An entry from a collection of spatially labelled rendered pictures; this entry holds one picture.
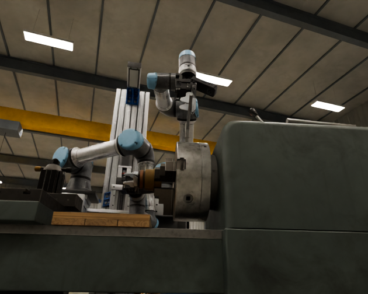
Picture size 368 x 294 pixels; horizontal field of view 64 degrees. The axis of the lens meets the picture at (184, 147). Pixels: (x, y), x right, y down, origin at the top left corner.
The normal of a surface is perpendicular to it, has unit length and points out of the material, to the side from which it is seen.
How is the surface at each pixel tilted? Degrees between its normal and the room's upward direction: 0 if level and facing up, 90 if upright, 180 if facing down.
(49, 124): 90
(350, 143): 90
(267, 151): 90
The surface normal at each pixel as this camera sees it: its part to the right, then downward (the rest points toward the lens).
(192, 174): 0.07, -0.26
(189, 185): 0.06, -0.03
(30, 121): 0.33, -0.40
